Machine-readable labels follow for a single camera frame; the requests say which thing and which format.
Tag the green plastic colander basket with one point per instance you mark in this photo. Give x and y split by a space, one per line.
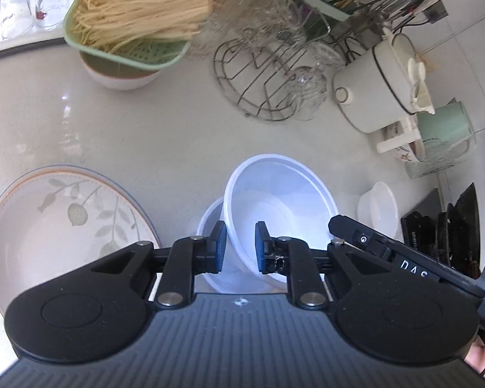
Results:
145 54

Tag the translucent plastic bowl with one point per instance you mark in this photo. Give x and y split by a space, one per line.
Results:
210 226
283 194
378 210

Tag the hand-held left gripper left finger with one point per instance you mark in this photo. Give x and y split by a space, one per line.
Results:
217 250

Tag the white tray with glasses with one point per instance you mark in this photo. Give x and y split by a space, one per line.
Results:
24 53

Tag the pale green mug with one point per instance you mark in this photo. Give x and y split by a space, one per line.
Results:
444 129

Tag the dried noodles bundle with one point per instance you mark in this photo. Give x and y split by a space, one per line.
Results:
145 12

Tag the person's right hand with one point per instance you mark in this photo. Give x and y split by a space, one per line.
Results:
477 357

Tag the black gas stove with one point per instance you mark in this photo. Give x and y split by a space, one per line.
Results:
448 230

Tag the ribbed clear glass cup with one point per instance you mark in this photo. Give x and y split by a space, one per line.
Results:
440 161

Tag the leaf print plate blue rim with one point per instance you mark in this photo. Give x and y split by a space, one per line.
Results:
44 262

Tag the cream ceramic spoon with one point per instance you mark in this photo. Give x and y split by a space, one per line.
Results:
422 89

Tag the white enamel pot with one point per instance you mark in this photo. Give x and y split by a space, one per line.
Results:
372 85

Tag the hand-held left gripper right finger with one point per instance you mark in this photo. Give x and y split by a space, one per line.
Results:
262 250

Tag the floral print cup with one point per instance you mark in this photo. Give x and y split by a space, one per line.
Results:
396 131

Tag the white ceramic bowl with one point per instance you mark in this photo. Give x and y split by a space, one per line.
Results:
117 79

